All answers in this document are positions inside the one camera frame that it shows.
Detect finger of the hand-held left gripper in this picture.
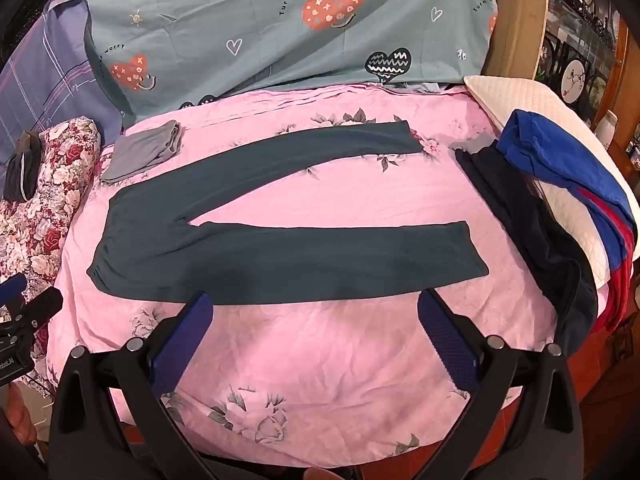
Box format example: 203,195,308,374
0,274,28,307
17,289,64,333

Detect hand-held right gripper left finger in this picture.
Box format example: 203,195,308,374
47,290,216,480

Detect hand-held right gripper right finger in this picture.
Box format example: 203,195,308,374
417,287,586,480

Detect dark green pants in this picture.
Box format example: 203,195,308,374
86,121,490,307

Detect red floral blanket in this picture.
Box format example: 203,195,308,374
0,116,106,401

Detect dark grey cloth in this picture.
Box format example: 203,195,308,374
4,130,45,202

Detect pink floral bedsheet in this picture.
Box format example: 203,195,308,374
47,80,608,461

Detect dark navy garment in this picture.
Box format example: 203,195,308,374
454,142,598,356

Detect grey folded garment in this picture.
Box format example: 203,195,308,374
100,120,185,184

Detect blue red striped garment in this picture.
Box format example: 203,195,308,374
496,109,638,333

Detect white quilted pillow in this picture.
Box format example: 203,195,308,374
464,75,640,288

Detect white vase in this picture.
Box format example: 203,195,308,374
595,110,619,150

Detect teal heart print quilt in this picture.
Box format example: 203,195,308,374
62,0,501,128

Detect wooden headboard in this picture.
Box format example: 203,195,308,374
482,0,551,81

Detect decorated plate display cabinet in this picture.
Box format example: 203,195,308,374
535,0,640,161

